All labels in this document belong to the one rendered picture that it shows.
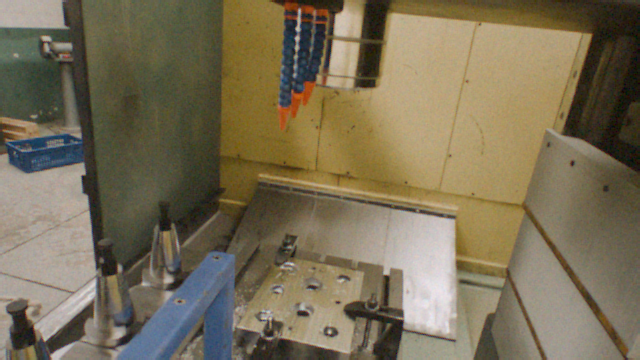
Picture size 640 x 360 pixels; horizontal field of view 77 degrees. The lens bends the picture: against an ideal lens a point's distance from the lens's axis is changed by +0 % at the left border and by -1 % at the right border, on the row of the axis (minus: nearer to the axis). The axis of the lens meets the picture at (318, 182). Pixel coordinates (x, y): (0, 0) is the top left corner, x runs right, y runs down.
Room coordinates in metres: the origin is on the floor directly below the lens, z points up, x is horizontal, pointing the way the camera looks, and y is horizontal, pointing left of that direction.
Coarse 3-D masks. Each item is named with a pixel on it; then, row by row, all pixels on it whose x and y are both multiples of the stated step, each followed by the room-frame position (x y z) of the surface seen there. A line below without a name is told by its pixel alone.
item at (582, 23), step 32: (352, 0) 0.59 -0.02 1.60; (384, 0) 0.52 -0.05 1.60; (416, 0) 0.47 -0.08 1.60; (448, 0) 0.43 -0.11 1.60; (480, 0) 0.40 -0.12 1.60; (512, 0) 0.37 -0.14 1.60; (544, 0) 0.34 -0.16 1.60; (576, 0) 0.34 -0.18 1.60; (608, 0) 0.33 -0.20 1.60; (608, 32) 0.65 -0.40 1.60
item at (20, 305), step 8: (8, 304) 0.27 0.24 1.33; (16, 304) 0.27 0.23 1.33; (24, 304) 0.27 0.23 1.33; (8, 312) 0.26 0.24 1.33; (16, 312) 0.26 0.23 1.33; (24, 312) 0.26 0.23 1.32; (16, 320) 0.26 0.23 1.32; (24, 320) 0.26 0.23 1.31; (16, 328) 0.26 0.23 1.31; (24, 328) 0.26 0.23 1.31; (32, 328) 0.27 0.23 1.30; (16, 336) 0.26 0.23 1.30; (24, 336) 0.26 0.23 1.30; (32, 336) 0.26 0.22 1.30; (16, 344) 0.26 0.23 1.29; (24, 344) 0.26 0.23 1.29
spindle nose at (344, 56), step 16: (336, 16) 0.61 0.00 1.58; (352, 16) 0.61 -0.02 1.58; (368, 16) 0.62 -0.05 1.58; (384, 16) 0.64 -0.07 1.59; (336, 32) 0.61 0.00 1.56; (352, 32) 0.61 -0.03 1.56; (368, 32) 0.62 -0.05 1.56; (384, 32) 0.65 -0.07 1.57; (336, 48) 0.61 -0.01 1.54; (352, 48) 0.61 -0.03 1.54; (368, 48) 0.62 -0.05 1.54; (384, 48) 0.66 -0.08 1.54; (336, 64) 0.61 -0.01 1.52; (352, 64) 0.61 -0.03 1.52; (368, 64) 0.63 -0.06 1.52; (384, 64) 0.67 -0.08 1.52; (320, 80) 0.61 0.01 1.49; (336, 80) 0.61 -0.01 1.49; (352, 80) 0.62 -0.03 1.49; (368, 80) 0.63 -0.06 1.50
